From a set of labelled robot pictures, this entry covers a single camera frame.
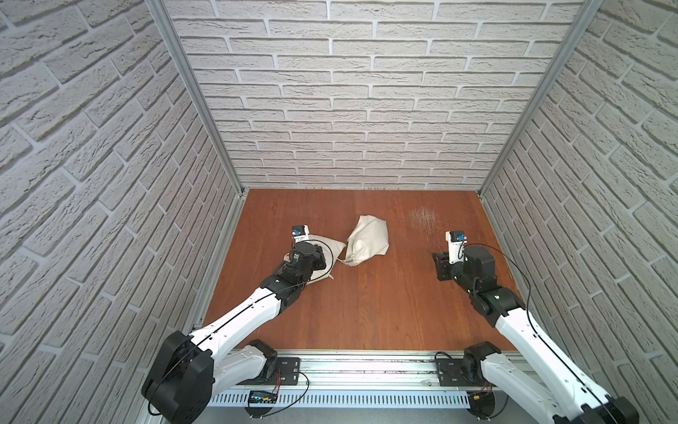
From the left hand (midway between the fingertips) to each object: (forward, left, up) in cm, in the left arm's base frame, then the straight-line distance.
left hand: (317, 239), depth 83 cm
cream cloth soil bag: (+4, -4, -14) cm, 15 cm away
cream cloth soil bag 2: (+5, -18, -6) cm, 20 cm away
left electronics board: (-40, +14, -19) cm, 47 cm away
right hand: (-5, -37, +1) cm, 37 cm away
